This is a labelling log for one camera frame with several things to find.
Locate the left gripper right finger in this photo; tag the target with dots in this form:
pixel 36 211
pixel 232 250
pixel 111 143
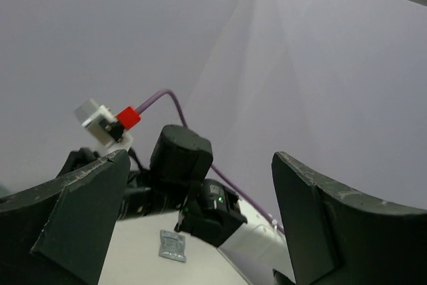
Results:
pixel 339 235

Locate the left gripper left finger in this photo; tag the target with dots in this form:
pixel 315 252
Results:
pixel 59 232

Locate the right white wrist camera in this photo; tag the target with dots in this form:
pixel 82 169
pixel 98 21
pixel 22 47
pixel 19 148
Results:
pixel 111 131

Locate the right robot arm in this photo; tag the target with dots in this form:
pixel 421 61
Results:
pixel 176 181

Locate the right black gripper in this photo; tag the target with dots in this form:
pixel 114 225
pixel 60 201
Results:
pixel 137 200

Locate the silver grey sachet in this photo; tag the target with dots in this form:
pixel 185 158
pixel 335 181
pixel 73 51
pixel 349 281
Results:
pixel 172 246

